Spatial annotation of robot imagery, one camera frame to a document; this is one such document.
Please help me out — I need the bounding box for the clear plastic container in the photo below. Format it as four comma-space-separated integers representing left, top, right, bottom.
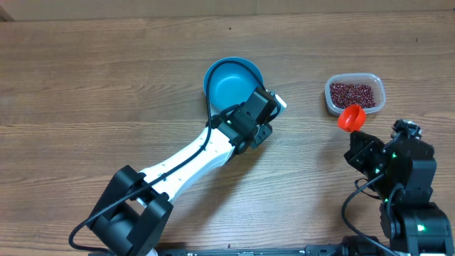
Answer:
324, 73, 387, 116

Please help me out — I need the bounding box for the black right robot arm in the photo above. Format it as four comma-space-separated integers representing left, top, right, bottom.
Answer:
342, 119, 454, 255

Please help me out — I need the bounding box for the blue bowl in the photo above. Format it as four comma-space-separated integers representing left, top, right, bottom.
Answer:
203, 57, 264, 112

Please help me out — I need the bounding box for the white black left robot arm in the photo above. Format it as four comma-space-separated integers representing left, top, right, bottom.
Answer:
85, 87, 287, 255

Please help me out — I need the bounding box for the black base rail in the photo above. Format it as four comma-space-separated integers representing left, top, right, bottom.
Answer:
146, 241, 385, 256

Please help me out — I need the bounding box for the white kitchen scale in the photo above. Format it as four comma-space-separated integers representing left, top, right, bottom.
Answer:
210, 103, 220, 117

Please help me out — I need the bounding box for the red beans pile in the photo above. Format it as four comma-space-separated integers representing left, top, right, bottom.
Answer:
329, 82, 376, 109

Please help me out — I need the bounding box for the red scoop blue handle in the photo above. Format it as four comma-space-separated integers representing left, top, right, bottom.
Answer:
338, 105, 366, 132

